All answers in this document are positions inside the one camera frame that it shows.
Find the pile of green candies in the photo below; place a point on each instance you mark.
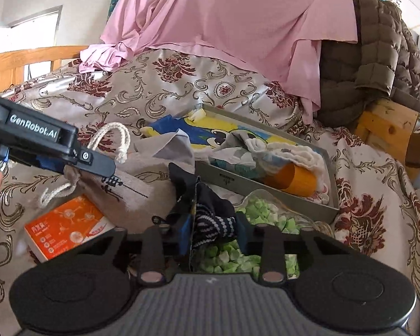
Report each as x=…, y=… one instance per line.
x=266, y=213

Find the teal and white tissue pack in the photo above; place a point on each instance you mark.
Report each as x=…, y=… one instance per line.
x=238, y=168

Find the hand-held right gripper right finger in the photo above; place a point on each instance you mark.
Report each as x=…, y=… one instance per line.
x=243, y=234

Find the orange plastic cup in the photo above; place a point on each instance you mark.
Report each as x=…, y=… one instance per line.
x=297, y=182

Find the grey box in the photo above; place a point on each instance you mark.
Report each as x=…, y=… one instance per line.
x=224, y=182

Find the floral bedspread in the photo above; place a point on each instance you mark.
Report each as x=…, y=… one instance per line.
x=161, y=87

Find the grey sock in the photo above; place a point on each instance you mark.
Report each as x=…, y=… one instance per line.
x=176, y=147

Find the pink cloth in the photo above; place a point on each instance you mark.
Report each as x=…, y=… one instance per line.
x=213, y=14

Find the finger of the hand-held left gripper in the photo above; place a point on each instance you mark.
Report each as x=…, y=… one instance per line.
x=98, y=166

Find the brown quilted jacket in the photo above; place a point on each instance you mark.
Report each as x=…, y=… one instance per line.
x=371, y=59

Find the orange and white medicine box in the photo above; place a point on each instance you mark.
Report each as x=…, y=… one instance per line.
x=66, y=224

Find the white printed quilted cloth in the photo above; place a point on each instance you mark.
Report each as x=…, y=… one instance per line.
x=301, y=157

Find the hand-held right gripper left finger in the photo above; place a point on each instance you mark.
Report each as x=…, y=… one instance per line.
x=186, y=234

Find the cartoon print bag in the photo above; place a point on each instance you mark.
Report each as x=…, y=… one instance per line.
x=203, y=136

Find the dark striped sock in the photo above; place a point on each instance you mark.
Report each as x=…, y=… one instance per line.
x=210, y=210

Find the grey door frame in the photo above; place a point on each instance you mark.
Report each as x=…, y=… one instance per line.
x=35, y=11

